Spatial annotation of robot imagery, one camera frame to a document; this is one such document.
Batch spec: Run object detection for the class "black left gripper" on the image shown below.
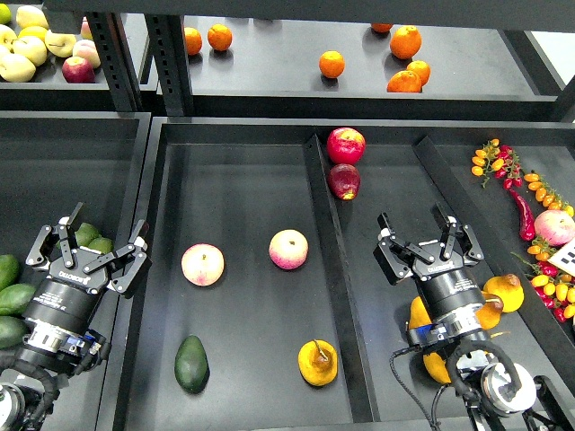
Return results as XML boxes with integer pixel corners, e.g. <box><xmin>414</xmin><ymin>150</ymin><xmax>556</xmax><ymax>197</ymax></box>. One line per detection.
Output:
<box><xmin>23</xmin><ymin>202</ymin><xmax>151</xmax><ymax>335</ymax></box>

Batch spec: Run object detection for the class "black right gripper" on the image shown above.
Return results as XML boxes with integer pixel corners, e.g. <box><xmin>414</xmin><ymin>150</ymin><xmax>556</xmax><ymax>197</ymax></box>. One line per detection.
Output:
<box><xmin>374</xmin><ymin>203</ymin><xmax>484</xmax><ymax>321</ymax></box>

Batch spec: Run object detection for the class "dark green avocado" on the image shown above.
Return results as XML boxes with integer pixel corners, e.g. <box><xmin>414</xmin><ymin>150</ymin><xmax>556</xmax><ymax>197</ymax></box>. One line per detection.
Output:
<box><xmin>174</xmin><ymin>335</ymin><xmax>209</xmax><ymax>394</ymax></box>

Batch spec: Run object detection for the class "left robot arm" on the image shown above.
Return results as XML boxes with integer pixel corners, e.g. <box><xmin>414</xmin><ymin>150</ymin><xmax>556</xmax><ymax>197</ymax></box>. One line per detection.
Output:
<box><xmin>1</xmin><ymin>204</ymin><xmax>152</xmax><ymax>430</ymax></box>

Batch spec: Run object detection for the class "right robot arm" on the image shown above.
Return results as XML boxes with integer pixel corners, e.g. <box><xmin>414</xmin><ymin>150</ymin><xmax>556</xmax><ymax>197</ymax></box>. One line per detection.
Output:
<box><xmin>374</xmin><ymin>206</ymin><xmax>574</xmax><ymax>430</ymax></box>

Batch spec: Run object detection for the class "light green avocado right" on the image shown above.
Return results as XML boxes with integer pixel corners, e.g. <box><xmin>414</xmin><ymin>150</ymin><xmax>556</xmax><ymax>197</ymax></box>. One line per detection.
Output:
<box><xmin>88</xmin><ymin>236</ymin><xmax>113</xmax><ymax>254</ymax></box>

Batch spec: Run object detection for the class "light green avocado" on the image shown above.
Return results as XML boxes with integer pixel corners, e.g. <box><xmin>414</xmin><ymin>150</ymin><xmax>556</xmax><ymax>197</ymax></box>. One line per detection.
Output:
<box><xmin>88</xmin><ymin>236</ymin><xmax>113</xmax><ymax>254</ymax></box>
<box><xmin>70</xmin><ymin>223</ymin><xmax>101</xmax><ymax>248</ymax></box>

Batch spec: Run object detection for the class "light green avocado back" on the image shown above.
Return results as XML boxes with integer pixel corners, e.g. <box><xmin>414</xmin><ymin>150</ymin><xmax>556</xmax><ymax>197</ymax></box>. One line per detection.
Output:
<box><xmin>70</xmin><ymin>223</ymin><xmax>101</xmax><ymax>248</ymax></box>

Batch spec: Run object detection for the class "green avocado left edge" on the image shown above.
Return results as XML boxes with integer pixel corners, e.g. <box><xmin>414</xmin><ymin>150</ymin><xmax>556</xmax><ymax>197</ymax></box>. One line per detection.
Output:
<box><xmin>0</xmin><ymin>254</ymin><xmax>21</xmax><ymax>290</ymax></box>

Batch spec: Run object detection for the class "green avocado middle left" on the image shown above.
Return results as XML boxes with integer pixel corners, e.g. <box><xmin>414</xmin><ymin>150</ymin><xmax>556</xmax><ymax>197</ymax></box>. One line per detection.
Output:
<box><xmin>0</xmin><ymin>283</ymin><xmax>36</xmax><ymax>316</ymax></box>

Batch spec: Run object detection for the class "yellow pear with brown spot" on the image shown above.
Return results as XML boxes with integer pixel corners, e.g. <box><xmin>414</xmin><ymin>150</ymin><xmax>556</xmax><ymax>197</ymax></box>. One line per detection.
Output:
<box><xmin>475</xmin><ymin>292</ymin><xmax>504</xmax><ymax>330</ymax></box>

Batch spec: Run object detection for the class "green avocado lower left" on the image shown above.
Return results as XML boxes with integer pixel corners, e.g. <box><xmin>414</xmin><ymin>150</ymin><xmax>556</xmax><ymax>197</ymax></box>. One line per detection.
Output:
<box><xmin>0</xmin><ymin>316</ymin><xmax>30</xmax><ymax>349</ymax></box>

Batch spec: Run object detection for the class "dark red apple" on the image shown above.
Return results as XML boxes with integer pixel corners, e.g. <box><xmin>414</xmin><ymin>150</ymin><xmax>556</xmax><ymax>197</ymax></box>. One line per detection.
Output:
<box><xmin>327</xmin><ymin>163</ymin><xmax>361</xmax><ymax>200</ymax></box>

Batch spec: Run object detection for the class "black left tray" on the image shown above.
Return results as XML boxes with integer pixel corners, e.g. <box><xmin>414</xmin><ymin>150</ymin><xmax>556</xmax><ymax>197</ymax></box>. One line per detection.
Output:
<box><xmin>1</xmin><ymin>111</ymin><xmax>151</xmax><ymax>430</ymax></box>

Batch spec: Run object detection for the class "black tray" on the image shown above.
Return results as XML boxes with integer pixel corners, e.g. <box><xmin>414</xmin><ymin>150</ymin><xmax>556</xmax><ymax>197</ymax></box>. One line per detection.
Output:
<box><xmin>113</xmin><ymin>118</ymin><xmax>574</xmax><ymax>430</ymax></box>
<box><xmin>1</xmin><ymin>111</ymin><xmax>151</xmax><ymax>430</ymax></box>

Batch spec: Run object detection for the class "bright red apple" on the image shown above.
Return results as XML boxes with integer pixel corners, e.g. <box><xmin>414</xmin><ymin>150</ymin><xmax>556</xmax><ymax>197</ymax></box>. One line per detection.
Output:
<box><xmin>326</xmin><ymin>128</ymin><xmax>367</xmax><ymax>165</ymax></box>

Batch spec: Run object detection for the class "pink apple left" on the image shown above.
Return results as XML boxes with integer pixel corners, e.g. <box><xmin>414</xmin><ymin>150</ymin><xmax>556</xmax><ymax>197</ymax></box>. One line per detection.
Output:
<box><xmin>181</xmin><ymin>243</ymin><xmax>225</xmax><ymax>286</ymax></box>

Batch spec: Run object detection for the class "pink apple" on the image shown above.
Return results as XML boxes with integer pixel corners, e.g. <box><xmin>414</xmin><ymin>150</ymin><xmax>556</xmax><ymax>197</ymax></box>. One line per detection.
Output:
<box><xmin>181</xmin><ymin>243</ymin><xmax>225</xmax><ymax>286</ymax></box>
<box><xmin>269</xmin><ymin>229</ymin><xmax>308</xmax><ymax>270</ymax></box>

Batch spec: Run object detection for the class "cherry tomato bunch upper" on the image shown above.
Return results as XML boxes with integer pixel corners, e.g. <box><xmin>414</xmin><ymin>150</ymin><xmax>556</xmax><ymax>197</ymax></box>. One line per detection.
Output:
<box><xmin>471</xmin><ymin>138</ymin><xmax>523</xmax><ymax>189</ymax></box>

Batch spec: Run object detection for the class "cherry tomato bunch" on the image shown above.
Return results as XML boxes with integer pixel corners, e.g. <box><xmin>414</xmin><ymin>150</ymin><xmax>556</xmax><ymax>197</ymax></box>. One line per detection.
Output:
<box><xmin>471</xmin><ymin>138</ymin><xmax>523</xmax><ymax>189</ymax></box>
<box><xmin>512</xmin><ymin>236</ymin><xmax>574</xmax><ymax>323</ymax></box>

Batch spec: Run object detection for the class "red chili pepper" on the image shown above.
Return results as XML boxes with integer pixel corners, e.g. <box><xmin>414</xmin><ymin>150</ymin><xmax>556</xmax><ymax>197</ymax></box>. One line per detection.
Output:
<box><xmin>509</xmin><ymin>189</ymin><xmax>535</xmax><ymax>242</ymax></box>

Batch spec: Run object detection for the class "pink apple centre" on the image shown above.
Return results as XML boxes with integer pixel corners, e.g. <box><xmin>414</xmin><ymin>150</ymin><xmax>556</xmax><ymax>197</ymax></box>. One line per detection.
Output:
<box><xmin>269</xmin><ymin>229</ymin><xmax>308</xmax><ymax>270</ymax></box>

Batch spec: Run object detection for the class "orange cherry tomato vine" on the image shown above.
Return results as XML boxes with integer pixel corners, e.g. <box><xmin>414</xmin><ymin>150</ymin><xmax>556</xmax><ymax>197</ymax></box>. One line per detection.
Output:
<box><xmin>523</xmin><ymin>171</ymin><xmax>574</xmax><ymax>217</ymax></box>

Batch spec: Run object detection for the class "black tray divider left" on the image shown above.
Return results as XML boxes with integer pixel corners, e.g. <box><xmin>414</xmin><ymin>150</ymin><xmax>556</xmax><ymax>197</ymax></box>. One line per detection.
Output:
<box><xmin>303</xmin><ymin>135</ymin><xmax>380</xmax><ymax>423</ymax></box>

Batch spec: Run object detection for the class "black tray divider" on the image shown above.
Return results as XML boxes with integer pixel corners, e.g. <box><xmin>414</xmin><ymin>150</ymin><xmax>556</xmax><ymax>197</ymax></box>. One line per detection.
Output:
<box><xmin>414</xmin><ymin>136</ymin><xmax>574</xmax><ymax>368</ymax></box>
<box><xmin>303</xmin><ymin>135</ymin><xmax>380</xmax><ymax>423</ymax></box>

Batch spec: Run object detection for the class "orange front right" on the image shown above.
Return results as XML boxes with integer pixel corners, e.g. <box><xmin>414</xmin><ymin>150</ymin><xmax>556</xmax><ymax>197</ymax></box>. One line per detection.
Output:
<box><xmin>386</xmin><ymin>70</ymin><xmax>422</xmax><ymax>92</ymax></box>

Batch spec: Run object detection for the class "pink apple right edge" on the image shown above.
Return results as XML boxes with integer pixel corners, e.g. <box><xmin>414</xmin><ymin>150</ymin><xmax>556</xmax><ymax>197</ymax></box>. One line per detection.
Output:
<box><xmin>535</xmin><ymin>210</ymin><xmax>574</xmax><ymax>246</ymax></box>

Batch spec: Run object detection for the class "orange small right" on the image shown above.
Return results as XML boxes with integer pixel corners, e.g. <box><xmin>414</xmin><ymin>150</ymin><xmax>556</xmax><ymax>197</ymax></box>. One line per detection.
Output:
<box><xmin>406</xmin><ymin>60</ymin><xmax>431</xmax><ymax>86</ymax></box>

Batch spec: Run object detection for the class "black left back shelf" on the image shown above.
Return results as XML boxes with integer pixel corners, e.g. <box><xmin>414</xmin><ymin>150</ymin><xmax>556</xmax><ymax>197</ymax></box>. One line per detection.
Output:
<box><xmin>1</xmin><ymin>13</ymin><xmax>158</xmax><ymax>111</ymax></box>

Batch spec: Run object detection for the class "white marker tag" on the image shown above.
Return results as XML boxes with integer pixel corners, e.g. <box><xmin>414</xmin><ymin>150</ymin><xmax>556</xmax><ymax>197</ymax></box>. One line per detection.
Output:
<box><xmin>548</xmin><ymin>239</ymin><xmax>575</xmax><ymax>276</ymax></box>

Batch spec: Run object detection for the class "cherry tomato bunch lower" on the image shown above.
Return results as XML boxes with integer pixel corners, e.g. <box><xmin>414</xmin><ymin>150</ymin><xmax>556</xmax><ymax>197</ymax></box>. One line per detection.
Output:
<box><xmin>512</xmin><ymin>236</ymin><xmax>574</xmax><ymax>323</ymax></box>

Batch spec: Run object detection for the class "red apple on shelf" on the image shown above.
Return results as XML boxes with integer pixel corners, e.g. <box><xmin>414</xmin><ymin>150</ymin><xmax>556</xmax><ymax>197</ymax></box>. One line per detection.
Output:
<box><xmin>62</xmin><ymin>56</ymin><xmax>95</xmax><ymax>84</ymax></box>

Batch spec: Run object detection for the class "black centre tray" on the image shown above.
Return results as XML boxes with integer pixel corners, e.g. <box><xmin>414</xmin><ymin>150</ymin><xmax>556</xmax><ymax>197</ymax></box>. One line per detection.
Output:
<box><xmin>113</xmin><ymin>118</ymin><xmax>574</xmax><ymax>430</ymax></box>

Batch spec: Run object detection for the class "orange centre shelf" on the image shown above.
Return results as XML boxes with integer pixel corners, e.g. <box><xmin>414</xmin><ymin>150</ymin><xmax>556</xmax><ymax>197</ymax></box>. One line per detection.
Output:
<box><xmin>318</xmin><ymin>50</ymin><xmax>345</xmax><ymax>79</ymax></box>

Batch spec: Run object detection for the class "pale pink peach shelf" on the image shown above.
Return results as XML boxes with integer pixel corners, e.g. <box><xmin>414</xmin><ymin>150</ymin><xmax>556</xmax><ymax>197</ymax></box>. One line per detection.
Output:
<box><xmin>73</xmin><ymin>40</ymin><xmax>101</xmax><ymax>69</ymax></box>

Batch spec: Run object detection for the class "pale yellow apple front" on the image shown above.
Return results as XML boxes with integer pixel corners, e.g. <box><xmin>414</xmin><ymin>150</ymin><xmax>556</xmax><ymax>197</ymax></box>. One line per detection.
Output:
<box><xmin>1</xmin><ymin>53</ymin><xmax>36</xmax><ymax>83</ymax></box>

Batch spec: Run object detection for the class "black tray divider right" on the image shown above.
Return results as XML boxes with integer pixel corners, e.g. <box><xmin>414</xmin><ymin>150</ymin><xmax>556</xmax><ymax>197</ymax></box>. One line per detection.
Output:
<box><xmin>414</xmin><ymin>136</ymin><xmax>574</xmax><ymax>368</ymax></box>

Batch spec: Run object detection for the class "black shelf upright left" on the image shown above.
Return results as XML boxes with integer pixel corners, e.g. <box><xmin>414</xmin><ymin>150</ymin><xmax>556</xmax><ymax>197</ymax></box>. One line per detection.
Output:
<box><xmin>85</xmin><ymin>12</ymin><xmax>143</xmax><ymax>112</ymax></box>

